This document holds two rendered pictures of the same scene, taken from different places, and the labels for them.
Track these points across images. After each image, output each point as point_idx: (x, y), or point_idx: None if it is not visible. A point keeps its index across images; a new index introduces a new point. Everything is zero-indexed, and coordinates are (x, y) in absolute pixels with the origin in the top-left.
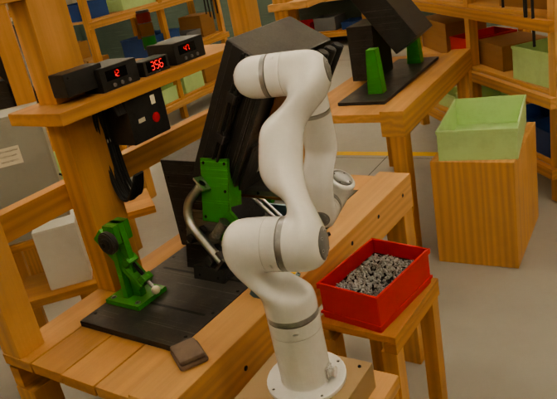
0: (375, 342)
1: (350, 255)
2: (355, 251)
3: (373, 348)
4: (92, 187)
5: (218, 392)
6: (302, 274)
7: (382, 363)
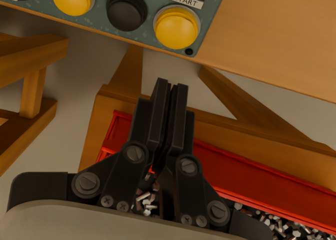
0: (243, 111)
1: (294, 216)
2: (321, 227)
3: (241, 103)
4: None
5: None
6: (213, 53)
7: (230, 107)
